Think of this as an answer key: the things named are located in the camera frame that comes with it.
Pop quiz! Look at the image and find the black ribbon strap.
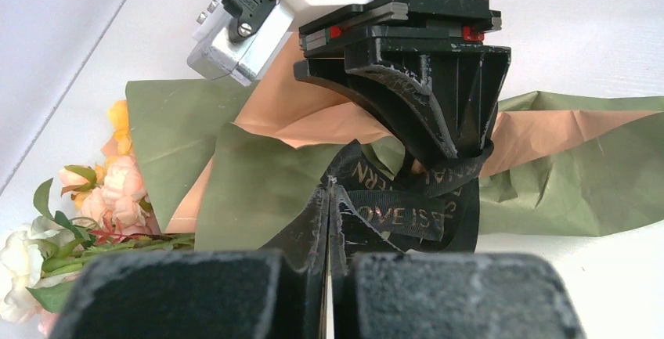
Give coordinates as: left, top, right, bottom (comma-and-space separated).
320, 138, 495, 254

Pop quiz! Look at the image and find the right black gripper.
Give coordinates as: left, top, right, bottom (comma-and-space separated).
294, 0, 511, 167

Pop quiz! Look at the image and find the yellow fake flower stem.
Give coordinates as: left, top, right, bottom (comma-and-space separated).
60, 99, 145, 217

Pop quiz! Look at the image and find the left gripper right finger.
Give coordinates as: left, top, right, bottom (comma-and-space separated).
330, 186, 586, 338

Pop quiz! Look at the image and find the white fake flower stem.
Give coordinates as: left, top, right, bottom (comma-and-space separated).
1, 180, 194, 323

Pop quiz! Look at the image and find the pink fake flower stem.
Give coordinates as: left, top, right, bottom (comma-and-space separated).
36, 155, 163, 337

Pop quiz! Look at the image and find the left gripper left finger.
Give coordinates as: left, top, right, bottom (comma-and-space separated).
51, 187, 329, 338

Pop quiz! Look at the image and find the orange wrapping paper sheet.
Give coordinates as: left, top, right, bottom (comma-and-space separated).
101, 33, 664, 252

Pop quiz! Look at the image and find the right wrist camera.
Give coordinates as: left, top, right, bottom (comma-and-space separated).
187, 0, 368, 86

